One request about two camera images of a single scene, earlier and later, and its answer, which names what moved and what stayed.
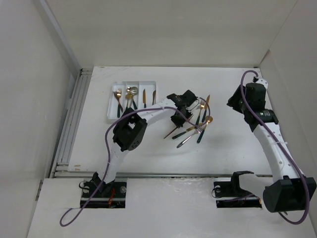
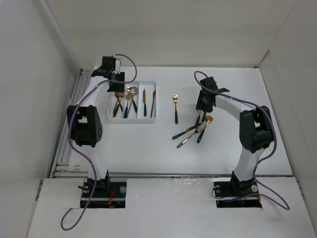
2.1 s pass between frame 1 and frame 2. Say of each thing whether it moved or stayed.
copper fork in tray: stayed
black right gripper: moved
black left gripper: moved
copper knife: stayed
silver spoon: stayed
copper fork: moved
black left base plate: stayed
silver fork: stayed
